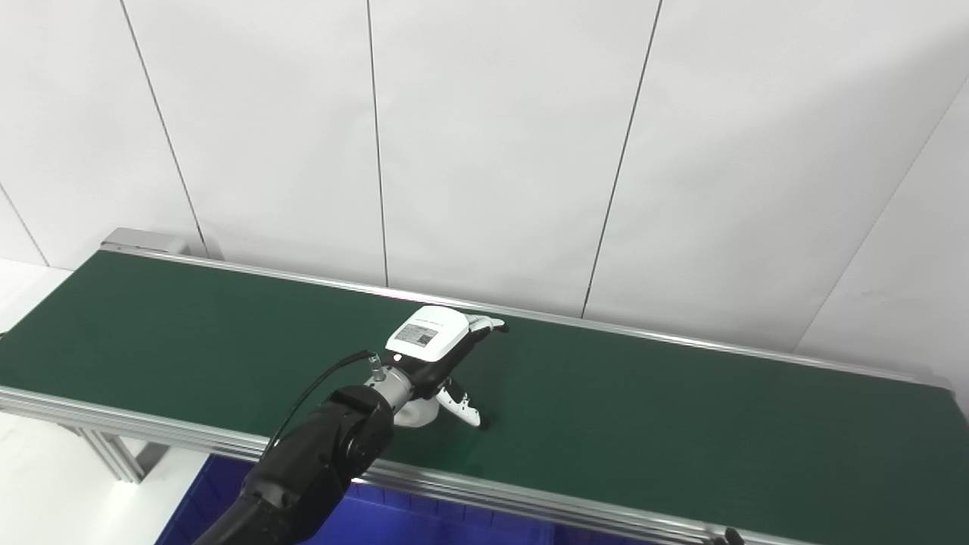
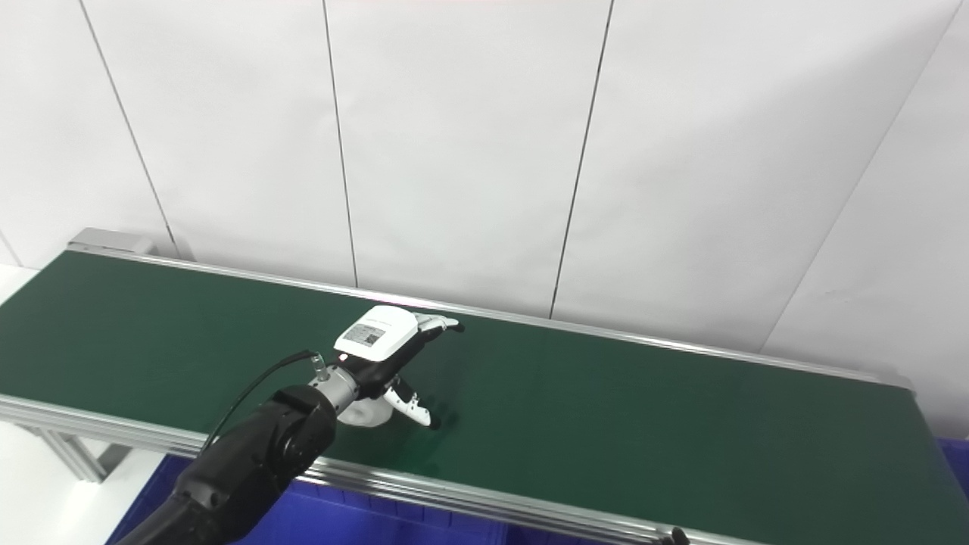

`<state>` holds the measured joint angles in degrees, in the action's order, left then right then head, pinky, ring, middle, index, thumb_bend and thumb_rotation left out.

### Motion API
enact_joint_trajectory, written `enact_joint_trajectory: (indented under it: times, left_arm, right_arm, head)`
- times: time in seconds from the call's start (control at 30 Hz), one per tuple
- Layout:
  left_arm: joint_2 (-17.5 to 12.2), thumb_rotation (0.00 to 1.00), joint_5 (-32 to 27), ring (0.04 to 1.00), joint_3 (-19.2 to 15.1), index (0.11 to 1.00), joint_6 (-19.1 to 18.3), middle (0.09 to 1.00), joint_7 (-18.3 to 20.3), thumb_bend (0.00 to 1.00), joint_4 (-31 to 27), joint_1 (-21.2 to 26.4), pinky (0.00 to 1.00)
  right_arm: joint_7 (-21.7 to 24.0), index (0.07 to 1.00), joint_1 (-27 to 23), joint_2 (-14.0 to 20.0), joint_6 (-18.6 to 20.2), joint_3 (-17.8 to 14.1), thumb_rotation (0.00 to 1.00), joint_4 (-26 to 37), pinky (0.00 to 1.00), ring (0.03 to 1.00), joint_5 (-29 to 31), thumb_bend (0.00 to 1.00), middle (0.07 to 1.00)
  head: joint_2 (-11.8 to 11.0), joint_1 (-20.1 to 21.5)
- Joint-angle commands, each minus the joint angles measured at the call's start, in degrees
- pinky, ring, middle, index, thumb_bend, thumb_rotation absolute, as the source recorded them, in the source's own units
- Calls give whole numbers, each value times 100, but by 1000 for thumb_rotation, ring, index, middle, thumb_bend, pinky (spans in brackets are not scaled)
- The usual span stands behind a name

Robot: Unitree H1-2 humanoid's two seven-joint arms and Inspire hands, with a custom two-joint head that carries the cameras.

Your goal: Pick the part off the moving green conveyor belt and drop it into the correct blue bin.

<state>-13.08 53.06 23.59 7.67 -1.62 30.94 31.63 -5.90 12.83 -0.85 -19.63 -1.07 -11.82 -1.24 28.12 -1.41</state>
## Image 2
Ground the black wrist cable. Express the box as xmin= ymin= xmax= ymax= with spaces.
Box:
xmin=200 ymin=349 xmax=323 ymax=456

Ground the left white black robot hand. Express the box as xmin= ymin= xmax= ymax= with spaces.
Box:
xmin=333 ymin=305 xmax=466 ymax=431

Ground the white round plastic part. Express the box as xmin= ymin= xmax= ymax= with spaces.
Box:
xmin=336 ymin=398 xmax=393 ymax=428

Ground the green conveyor belt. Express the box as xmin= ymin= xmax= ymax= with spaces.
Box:
xmin=0 ymin=251 xmax=969 ymax=545
xmin=0 ymin=227 xmax=915 ymax=545

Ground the aluminium conveyor leg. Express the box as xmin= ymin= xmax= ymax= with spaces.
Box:
xmin=21 ymin=424 xmax=131 ymax=484

